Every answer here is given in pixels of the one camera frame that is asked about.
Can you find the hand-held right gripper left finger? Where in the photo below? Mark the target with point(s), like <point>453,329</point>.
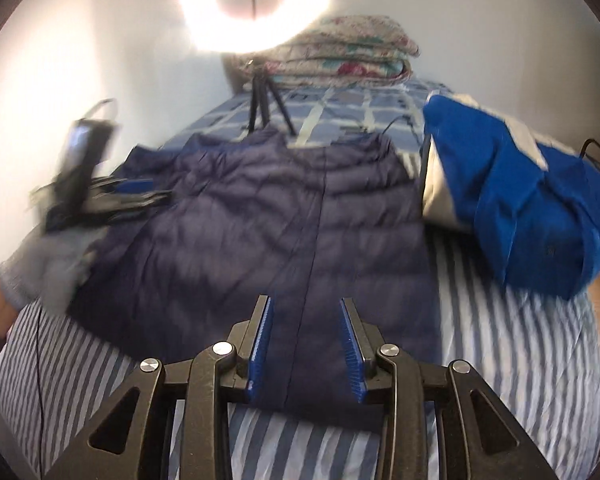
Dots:
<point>260,345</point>

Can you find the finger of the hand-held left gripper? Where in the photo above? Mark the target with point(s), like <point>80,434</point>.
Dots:
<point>130,186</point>
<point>120,207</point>

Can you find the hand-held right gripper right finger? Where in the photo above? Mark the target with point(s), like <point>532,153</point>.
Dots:
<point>352,355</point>

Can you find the navy puffer jacket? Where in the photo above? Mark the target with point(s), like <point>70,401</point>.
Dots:
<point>230,235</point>

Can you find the person's left hand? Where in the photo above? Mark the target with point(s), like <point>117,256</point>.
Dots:
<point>45,270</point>

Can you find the black tripod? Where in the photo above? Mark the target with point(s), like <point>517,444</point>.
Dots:
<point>258,90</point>

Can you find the blue checked bed sheet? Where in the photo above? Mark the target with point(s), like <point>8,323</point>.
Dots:
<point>330,110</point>

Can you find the blue and white jacket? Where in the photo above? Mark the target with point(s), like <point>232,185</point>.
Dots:
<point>520,200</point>

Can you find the folded floral quilt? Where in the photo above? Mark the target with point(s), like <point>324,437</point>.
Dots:
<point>345,55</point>

